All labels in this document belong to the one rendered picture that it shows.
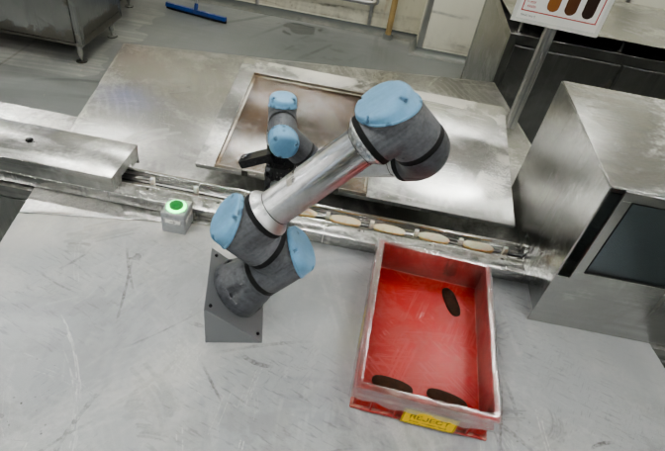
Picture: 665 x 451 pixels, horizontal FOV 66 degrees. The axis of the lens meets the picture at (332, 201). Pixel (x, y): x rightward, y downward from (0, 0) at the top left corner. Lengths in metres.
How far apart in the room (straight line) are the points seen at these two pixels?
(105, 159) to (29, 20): 2.71
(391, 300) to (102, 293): 0.76
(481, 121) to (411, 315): 0.91
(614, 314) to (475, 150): 0.71
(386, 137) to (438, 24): 3.94
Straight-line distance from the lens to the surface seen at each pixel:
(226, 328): 1.27
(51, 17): 4.21
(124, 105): 2.15
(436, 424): 1.25
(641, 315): 1.62
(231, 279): 1.25
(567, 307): 1.54
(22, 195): 1.86
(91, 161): 1.70
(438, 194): 1.72
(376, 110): 0.97
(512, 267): 1.62
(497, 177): 1.85
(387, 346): 1.35
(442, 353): 1.39
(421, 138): 1.00
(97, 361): 1.33
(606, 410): 1.50
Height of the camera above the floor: 1.92
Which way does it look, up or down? 40 degrees down
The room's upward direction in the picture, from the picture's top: 10 degrees clockwise
